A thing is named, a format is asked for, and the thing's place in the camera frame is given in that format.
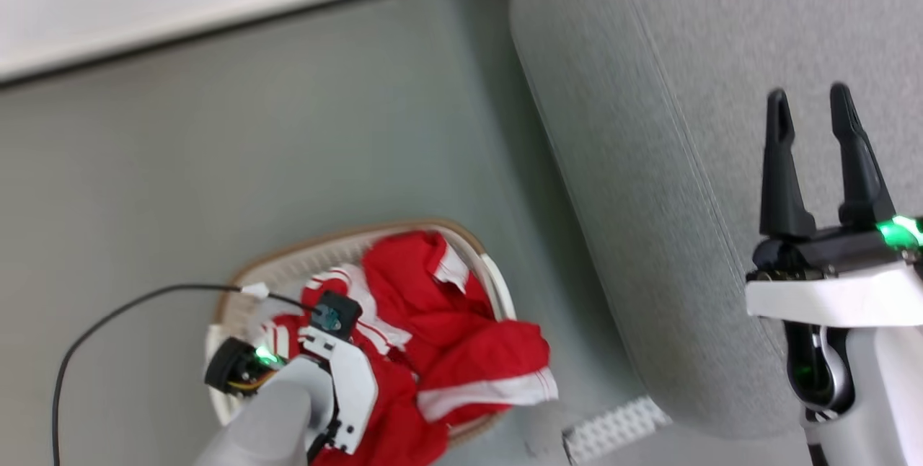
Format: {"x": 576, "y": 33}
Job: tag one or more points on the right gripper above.
{"x": 829, "y": 293}

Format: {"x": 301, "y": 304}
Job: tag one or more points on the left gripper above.
{"x": 353, "y": 379}

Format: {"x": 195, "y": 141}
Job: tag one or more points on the red white sports jersey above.
{"x": 447, "y": 314}

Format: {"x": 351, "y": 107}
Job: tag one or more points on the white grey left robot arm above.
{"x": 267, "y": 423}

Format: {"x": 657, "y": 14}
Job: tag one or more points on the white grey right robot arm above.
{"x": 887, "y": 394}

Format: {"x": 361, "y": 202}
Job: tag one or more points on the white perforated basket brown rim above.
{"x": 288, "y": 264}

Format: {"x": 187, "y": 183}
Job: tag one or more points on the grey fabric sofa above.
{"x": 685, "y": 127}

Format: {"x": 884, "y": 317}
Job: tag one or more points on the white studded plastic piece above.
{"x": 613, "y": 426}

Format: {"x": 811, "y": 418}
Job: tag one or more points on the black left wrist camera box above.
{"x": 333, "y": 313}

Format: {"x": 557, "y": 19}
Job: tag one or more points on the white black wall baseboard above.
{"x": 216, "y": 19}

